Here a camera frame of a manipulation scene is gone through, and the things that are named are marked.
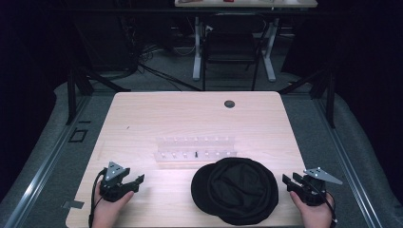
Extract black floor cables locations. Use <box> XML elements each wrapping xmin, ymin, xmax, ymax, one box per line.
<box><xmin>120</xmin><ymin>12</ymin><xmax>203</xmax><ymax>93</ymax></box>

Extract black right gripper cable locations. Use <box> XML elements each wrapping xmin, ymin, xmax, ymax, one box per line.
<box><xmin>303</xmin><ymin>179</ymin><xmax>338</xmax><ymax>228</ymax></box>

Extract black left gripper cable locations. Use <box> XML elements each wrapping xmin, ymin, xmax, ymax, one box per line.
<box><xmin>87</xmin><ymin>168</ymin><xmax>108</xmax><ymax>228</ymax></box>

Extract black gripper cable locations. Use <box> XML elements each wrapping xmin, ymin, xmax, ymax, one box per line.
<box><xmin>303</xmin><ymin>179</ymin><xmax>338</xmax><ymax>228</ymax></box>
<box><xmin>87</xmin><ymin>168</ymin><xmax>108</xmax><ymax>228</ymax></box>

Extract clear acrylic peg rack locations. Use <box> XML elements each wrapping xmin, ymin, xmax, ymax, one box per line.
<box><xmin>153</xmin><ymin>135</ymin><xmax>239</xmax><ymax>163</ymax></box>

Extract person's right hand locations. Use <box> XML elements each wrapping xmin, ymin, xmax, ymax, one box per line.
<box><xmin>289</xmin><ymin>191</ymin><xmax>336</xmax><ymax>228</ymax></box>

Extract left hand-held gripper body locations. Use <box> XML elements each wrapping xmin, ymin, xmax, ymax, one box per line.
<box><xmin>99</xmin><ymin>161</ymin><xmax>134</xmax><ymax>203</ymax></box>

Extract white-legged desk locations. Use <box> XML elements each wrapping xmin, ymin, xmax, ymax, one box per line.
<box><xmin>174</xmin><ymin>0</ymin><xmax>318</xmax><ymax>83</ymax></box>

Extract grey tape piece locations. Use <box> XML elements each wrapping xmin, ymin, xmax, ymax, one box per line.
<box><xmin>61</xmin><ymin>199</ymin><xmax>86</xmax><ymax>210</ymax></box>

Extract metal floor rail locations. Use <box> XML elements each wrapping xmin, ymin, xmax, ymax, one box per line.
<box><xmin>313</xmin><ymin>96</ymin><xmax>385</xmax><ymax>228</ymax></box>
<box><xmin>2</xmin><ymin>94</ymin><xmax>93</xmax><ymax>228</ymax></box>

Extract person's left hand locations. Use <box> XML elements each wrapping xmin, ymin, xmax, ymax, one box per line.
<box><xmin>91</xmin><ymin>182</ymin><xmax>135</xmax><ymax>228</ymax></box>

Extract black hat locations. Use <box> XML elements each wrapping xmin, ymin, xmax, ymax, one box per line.
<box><xmin>190</xmin><ymin>157</ymin><xmax>280</xmax><ymax>227</ymax></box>

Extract black tape square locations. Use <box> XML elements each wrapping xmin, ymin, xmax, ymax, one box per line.
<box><xmin>67</xmin><ymin>127</ymin><xmax>88</xmax><ymax>143</ymax></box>

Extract black chair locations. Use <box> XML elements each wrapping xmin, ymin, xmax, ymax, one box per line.
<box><xmin>201</xmin><ymin>12</ymin><xmax>268</xmax><ymax>92</ymax></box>

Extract black metal stand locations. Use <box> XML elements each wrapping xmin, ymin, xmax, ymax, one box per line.
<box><xmin>278</xmin><ymin>65</ymin><xmax>336</xmax><ymax>129</ymax></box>
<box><xmin>65</xmin><ymin>65</ymin><xmax>132</xmax><ymax>126</ymax></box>

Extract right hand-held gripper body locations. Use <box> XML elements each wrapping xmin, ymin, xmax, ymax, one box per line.
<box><xmin>296</xmin><ymin>166</ymin><xmax>343</xmax><ymax>207</ymax></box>

